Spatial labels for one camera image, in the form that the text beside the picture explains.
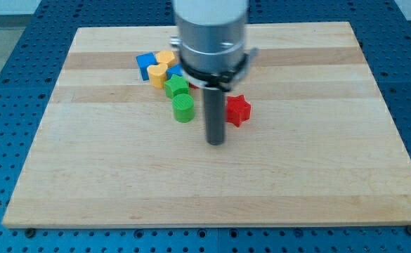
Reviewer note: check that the red star block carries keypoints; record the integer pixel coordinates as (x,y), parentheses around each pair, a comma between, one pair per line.
(238,110)

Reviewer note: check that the blue block behind arm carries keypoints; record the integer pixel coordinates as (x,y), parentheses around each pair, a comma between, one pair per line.
(174,70)

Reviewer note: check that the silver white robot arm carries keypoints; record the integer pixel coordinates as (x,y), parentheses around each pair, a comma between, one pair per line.
(211,42)

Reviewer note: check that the green star block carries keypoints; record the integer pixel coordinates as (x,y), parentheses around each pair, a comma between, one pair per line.
(176,85)

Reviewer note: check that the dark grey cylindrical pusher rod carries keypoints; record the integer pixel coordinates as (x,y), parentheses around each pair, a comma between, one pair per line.
(214,104)

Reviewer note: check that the green cylinder block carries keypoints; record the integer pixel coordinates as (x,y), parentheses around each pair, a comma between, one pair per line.
(183,107)

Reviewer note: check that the yellow heart block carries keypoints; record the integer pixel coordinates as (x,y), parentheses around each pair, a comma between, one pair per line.
(157,75)

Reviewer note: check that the yellow hexagon block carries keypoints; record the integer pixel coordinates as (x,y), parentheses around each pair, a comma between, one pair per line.
(166,57)

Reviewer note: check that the blue cube block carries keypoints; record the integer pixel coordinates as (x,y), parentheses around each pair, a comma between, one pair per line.
(144,61)

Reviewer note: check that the light wooden board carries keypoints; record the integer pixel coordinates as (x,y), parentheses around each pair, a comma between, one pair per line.
(320,147)

